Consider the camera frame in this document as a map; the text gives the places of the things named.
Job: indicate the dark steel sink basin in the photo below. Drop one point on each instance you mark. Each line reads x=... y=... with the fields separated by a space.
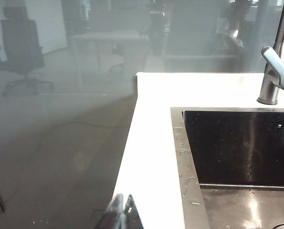
x=227 y=148

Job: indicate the black office chair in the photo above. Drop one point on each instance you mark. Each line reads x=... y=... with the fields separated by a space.
x=20 y=47

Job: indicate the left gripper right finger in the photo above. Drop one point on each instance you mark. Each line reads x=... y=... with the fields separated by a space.
x=132 y=217

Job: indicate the steel kitchen faucet pipe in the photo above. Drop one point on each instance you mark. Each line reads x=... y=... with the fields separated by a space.
x=269 y=93

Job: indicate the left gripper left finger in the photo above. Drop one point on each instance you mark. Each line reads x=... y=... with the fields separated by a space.
x=114 y=214

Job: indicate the white office desk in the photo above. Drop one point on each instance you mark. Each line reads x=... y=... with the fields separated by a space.
x=104 y=35

